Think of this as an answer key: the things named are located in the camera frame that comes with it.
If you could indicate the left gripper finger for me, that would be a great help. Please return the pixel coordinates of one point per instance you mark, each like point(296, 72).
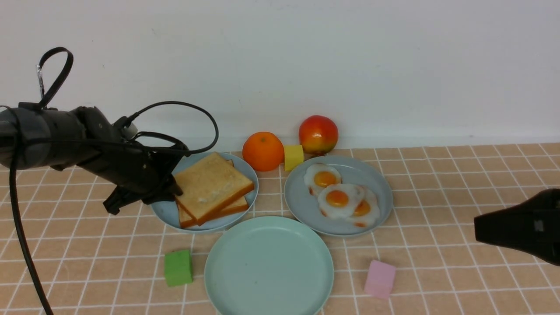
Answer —
point(122, 197)
point(165, 191)

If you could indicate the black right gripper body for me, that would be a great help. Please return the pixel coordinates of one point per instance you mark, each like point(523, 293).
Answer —
point(531, 227)

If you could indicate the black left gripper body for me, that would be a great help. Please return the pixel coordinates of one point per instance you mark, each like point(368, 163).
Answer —
point(83, 137)

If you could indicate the toast slice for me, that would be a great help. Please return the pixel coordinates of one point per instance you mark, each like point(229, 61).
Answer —
point(236, 206)
point(212, 186)

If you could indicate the fried egg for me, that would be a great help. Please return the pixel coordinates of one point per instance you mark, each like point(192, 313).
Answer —
point(368, 212)
point(318, 176)
point(340, 201)

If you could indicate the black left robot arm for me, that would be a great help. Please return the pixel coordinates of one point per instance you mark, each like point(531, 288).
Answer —
point(31, 129)

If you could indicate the light blue plate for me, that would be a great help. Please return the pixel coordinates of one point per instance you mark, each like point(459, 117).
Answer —
point(218, 190)

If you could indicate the green cube block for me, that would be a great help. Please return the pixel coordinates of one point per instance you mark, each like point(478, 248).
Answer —
point(178, 268)

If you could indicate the orange fruit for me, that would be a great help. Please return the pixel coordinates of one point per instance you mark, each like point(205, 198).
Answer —
point(263, 151)

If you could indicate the green plate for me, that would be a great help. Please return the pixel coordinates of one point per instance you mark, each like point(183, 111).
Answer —
point(269, 266)

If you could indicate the yellow cube block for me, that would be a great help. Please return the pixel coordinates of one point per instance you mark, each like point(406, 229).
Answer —
point(293, 157)

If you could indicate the grey plate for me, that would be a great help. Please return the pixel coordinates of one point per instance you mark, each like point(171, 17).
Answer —
point(305, 206)

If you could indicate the red yellow apple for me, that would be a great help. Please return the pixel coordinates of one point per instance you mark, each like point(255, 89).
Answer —
point(318, 135)

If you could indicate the pink cube block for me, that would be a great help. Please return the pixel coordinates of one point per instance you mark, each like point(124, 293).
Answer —
point(380, 279)

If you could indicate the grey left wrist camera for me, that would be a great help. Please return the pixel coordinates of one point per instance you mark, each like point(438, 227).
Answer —
point(126, 128)

